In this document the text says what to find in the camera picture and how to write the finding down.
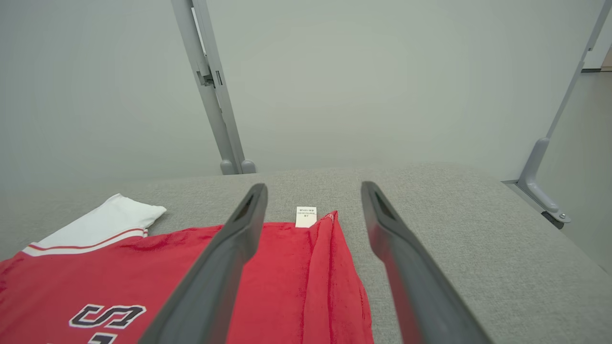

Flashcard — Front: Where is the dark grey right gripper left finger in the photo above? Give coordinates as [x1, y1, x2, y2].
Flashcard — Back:
[139, 183, 268, 344]

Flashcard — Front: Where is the grey partition post with foot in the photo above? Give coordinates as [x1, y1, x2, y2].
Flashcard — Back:
[517, 0, 612, 224]

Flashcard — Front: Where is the red and white jersey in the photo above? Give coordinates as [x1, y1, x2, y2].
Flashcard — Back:
[0, 193, 375, 344]

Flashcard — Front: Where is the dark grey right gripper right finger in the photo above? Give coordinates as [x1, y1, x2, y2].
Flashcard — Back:
[361, 181, 493, 344]

